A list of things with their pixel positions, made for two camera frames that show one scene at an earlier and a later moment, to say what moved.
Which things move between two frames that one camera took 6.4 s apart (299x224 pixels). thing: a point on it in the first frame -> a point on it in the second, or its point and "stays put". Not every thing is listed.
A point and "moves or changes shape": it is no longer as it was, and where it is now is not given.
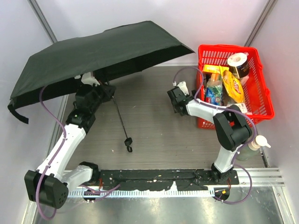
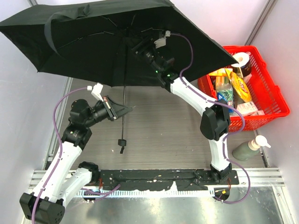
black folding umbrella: x=56 y=63 moves or changes shape
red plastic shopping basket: x=256 y=94 -> x=268 y=94
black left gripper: x=107 y=89 -> x=110 y=108
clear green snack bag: x=214 y=92 -> x=224 y=91
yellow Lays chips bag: x=234 y=87 -> x=240 y=85
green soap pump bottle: x=250 y=151 stays put
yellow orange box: x=212 y=68 -> x=223 y=72
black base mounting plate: x=161 y=179 stays put
